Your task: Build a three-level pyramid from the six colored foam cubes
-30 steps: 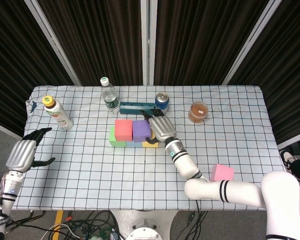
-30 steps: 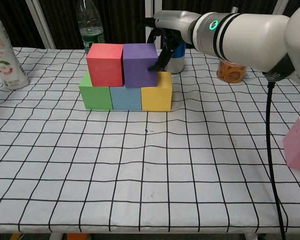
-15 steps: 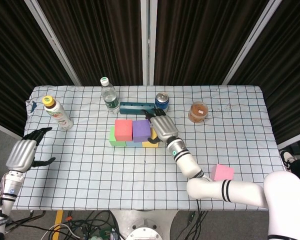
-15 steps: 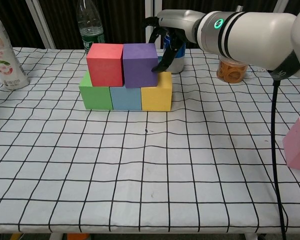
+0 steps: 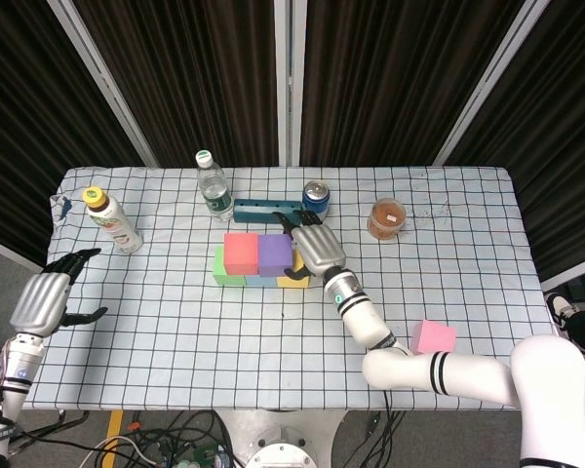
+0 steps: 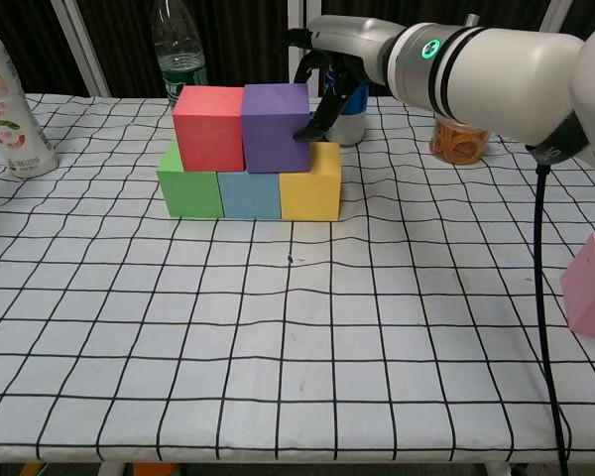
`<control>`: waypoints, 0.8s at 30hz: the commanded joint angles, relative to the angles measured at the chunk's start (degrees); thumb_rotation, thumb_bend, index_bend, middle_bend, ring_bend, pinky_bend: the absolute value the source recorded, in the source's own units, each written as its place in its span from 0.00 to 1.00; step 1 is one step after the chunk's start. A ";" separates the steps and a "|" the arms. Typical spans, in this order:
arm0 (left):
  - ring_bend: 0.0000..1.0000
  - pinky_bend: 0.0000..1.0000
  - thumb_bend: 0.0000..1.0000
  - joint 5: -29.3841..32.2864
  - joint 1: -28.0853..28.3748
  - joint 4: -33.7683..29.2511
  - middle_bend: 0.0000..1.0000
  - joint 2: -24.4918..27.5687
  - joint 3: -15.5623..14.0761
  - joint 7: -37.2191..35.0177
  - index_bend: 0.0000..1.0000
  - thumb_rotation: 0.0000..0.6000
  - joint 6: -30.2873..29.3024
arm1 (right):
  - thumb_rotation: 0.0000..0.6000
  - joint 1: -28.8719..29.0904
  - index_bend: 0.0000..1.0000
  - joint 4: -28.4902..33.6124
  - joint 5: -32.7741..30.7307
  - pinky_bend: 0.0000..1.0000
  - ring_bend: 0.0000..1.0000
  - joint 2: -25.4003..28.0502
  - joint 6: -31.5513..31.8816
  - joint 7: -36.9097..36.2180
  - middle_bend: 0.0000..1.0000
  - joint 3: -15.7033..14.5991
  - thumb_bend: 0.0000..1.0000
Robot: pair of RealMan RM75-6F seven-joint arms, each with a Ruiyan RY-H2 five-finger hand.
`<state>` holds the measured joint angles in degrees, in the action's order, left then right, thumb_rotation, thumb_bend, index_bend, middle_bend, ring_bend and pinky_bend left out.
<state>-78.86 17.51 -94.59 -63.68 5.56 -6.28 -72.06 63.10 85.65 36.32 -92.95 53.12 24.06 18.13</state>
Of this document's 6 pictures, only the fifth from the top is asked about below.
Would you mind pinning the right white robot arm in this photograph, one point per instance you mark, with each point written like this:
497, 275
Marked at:
370, 326

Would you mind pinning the light blue foam cube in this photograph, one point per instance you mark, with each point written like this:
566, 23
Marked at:
261, 281

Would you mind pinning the yellow foam cube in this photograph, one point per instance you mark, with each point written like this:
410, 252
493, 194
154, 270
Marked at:
286, 283

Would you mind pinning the dark pleated partition panel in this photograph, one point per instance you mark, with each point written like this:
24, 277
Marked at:
565, 146
185, 73
395, 73
19, 122

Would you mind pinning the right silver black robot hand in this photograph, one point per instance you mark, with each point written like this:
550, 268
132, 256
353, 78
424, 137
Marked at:
319, 251

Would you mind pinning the green foam cube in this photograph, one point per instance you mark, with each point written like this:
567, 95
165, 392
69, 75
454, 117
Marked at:
219, 275

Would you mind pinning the clear jar of rubber bands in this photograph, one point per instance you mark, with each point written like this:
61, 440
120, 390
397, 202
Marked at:
386, 219

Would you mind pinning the yellow floor tape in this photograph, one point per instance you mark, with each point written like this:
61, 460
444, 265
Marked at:
113, 434

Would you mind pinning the purple foam cube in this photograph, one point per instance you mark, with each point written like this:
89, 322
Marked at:
274, 256

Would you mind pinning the red foam cube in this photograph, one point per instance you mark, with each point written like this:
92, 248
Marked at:
240, 253

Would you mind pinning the white partition frame post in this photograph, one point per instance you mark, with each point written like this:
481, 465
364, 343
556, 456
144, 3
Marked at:
492, 78
288, 73
102, 78

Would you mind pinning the white partition base rail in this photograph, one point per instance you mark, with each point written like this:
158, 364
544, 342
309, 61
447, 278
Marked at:
10, 249
573, 273

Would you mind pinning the white drink bottle yellow cap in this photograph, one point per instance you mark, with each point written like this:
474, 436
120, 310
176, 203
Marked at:
112, 219

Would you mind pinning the small blue clip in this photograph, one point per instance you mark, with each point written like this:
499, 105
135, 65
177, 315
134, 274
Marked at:
66, 207

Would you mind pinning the blue soda can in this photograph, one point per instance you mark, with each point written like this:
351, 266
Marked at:
316, 197

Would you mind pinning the white black checkered tablecloth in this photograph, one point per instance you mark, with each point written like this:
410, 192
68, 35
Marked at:
224, 351

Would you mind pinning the white black sneaker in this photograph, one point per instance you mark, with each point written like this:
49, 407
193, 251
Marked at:
560, 312

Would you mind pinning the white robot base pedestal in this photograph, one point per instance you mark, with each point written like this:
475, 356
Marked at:
283, 439

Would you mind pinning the pink foam cube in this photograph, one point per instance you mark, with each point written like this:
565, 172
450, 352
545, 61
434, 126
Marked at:
436, 337

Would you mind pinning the clear water bottle green label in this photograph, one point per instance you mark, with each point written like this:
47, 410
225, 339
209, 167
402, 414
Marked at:
215, 195

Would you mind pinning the teal rectangular box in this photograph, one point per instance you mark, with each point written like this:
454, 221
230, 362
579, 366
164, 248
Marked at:
256, 212

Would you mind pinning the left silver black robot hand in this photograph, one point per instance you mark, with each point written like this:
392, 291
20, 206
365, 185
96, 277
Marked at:
39, 304

